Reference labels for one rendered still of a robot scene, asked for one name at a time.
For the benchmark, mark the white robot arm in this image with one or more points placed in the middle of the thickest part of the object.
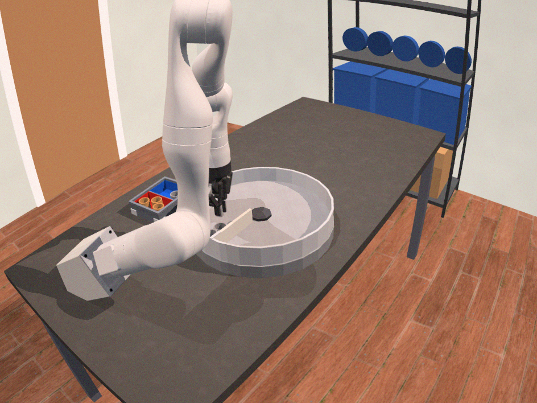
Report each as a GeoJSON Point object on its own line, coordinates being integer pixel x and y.
{"type": "Point", "coordinates": [192, 95]}

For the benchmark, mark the white round turntable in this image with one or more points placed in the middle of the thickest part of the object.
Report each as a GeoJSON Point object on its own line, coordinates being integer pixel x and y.
{"type": "Point", "coordinates": [270, 206]}

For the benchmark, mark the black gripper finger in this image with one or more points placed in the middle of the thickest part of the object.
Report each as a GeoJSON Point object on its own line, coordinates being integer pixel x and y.
{"type": "Point", "coordinates": [213, 202]}
{"type": "Point", "coordinates": [227, 185]}

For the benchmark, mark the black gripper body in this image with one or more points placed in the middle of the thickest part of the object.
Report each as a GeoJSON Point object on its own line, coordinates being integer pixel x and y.
{"type": "Point", "coordinates": [216, 175]}

